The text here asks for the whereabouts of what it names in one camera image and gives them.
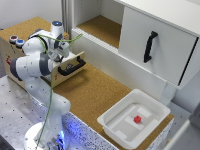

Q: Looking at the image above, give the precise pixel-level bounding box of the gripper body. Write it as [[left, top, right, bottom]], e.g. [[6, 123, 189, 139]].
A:
[[49, 38, 71, 63]]

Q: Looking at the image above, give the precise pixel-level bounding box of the pink block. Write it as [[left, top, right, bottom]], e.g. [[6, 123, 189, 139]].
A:
[[133, 115, 143, 125]]

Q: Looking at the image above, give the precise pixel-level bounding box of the wooden drawer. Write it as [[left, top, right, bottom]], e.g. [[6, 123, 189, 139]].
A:
[[49, 50, 87, 89]]

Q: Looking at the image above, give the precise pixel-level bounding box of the white cabinet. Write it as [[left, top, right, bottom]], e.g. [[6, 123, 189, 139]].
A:
[[68, 0, 200, 108]]

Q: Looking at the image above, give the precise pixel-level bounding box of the blue button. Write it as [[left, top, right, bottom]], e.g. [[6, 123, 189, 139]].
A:
[[15, 38, 26, 49]]

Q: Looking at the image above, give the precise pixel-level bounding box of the wooden drawer box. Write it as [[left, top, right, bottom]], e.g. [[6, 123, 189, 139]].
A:
[[0, 16, 72, 92]]

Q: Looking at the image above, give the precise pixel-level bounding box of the red button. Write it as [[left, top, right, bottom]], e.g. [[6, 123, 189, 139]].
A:
[[9, 34, 19, 45]]

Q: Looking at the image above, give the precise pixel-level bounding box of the white plastic box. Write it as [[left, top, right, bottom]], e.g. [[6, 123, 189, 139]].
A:
[[96, 88, 172, 150]]

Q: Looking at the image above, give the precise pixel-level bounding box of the white sliding door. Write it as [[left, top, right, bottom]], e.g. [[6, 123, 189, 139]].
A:
[[117, 5, 200, 87]]

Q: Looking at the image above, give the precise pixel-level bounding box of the black drawer handle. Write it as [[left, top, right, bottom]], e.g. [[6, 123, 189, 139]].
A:
[[57, 56, 87, 77]]

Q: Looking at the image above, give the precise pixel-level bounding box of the green cable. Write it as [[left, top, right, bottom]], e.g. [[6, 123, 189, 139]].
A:
[[34, 31, 84, 150]]

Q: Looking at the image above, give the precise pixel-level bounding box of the black door handle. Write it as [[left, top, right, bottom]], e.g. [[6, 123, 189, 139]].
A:
[[143, 30, 159, 64]]

